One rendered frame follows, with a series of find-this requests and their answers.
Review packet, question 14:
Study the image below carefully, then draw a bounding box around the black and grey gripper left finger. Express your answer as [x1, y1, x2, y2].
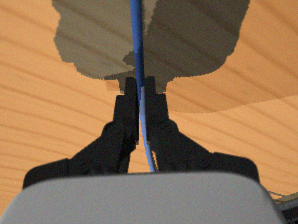
[22, 77, 139, 190]

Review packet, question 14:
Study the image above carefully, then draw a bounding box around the blue cable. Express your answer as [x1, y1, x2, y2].
[130, 0, 156, 172]

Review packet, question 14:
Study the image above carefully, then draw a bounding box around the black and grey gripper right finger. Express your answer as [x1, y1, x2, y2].
[144, 76, 260, 182]

